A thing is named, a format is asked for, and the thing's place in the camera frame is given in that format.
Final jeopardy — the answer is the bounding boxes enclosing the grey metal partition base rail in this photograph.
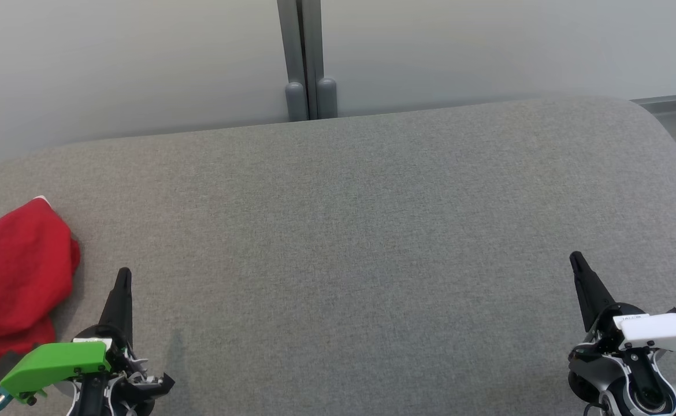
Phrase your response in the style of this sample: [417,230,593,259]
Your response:
[630,87,676,114]

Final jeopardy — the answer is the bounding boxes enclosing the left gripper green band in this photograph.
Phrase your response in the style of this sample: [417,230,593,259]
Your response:
[0,267,175,416]

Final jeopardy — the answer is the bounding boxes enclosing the grey metal partition post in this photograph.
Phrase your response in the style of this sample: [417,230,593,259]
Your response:
[277,0,339,122]

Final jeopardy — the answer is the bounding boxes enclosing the red shorts with white stripe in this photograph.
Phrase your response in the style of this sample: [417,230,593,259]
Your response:
[0,196,81,347]

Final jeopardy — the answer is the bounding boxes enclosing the grey fabric sofa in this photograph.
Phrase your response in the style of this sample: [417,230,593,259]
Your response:
[0,95,676,416]

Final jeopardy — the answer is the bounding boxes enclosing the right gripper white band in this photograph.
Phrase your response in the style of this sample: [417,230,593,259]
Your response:
[568,251,676,416]

